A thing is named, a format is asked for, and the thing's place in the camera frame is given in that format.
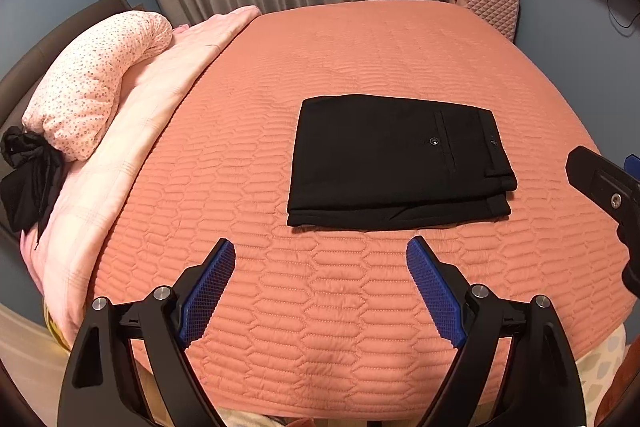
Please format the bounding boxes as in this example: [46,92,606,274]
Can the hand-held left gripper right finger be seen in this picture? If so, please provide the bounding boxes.
[406,236,587,427]

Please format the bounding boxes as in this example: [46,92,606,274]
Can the black cable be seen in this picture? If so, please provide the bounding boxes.
[606,0,635,30]

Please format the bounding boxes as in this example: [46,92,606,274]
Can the dark grey headboard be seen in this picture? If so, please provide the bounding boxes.
[0,0,146,128]

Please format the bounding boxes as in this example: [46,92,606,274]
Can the black pants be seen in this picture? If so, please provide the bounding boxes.
[287,94,518,228]

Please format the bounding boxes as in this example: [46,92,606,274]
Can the salmon quilted bedspread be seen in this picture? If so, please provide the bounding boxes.
[92,0,632,423]

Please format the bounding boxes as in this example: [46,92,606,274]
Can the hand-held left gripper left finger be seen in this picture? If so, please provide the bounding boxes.
[58,237,236,427]

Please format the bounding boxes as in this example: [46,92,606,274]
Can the pink dotted pillow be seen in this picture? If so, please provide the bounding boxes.
[22,11,173,159]

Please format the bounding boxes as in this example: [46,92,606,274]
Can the pale pink folded blanket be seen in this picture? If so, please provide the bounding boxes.
[20,5,263,342]

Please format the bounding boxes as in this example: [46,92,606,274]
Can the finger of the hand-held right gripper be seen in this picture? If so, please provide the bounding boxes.
[566,146,640,297]

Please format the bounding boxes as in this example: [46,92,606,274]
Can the black crumpled garment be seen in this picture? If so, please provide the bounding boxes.
[0,126,66,235]

